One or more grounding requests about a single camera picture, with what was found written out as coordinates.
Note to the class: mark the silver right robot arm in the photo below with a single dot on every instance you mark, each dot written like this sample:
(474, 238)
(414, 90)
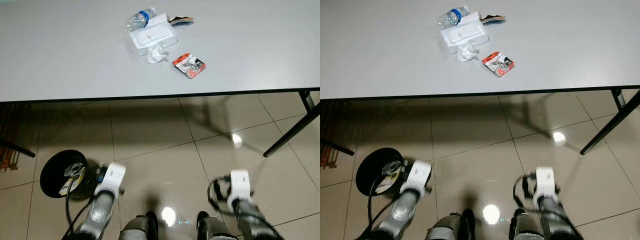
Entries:
(252, 220)
(560, 220)

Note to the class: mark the yellow white trash wrapper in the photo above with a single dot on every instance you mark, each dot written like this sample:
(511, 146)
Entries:
(73, 179)
(389, 177)

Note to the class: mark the black round rubbish bin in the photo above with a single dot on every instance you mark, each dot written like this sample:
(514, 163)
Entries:
(52, 172)
(367, 170)

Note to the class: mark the robot right leg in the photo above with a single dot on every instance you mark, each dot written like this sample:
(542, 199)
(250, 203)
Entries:
(525, 226)
(212, 227)

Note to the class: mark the robot leg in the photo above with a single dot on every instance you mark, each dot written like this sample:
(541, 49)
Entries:
(525, 226)
(447, 226)
(212, 227)
(136, 227)

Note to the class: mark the robot left leg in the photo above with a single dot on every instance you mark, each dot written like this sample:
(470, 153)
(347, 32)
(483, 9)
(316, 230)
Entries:
(136, 227)
(447, 226)

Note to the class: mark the black table leg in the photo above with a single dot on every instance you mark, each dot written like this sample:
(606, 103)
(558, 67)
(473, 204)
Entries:
(610, 128)
(292, 132)

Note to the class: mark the red snack packet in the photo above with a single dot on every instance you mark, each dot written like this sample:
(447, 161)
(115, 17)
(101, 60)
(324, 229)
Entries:
(499, 64)
(189, 65)

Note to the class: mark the crumpled white tissue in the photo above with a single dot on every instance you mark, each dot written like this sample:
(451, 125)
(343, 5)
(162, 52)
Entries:
(156, 55)
(467, 53)

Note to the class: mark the clear plastic water bottle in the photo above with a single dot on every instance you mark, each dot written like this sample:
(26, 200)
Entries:
(138, 20)
(449, 18)

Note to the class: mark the brown cardboard scrap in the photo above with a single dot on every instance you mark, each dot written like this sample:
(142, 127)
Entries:
(180, 20)
(492, 19)

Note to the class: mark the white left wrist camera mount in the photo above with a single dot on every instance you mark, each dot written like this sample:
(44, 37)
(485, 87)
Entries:
(419, 176)
(112, 177)

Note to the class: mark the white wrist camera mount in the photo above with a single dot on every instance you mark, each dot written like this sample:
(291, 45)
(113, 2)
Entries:
(419, 176)
(112, 177)
(546, 185)
(239, 187)

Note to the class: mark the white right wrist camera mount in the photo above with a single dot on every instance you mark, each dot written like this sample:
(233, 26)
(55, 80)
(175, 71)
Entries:
(546, 185)
(239, 187)

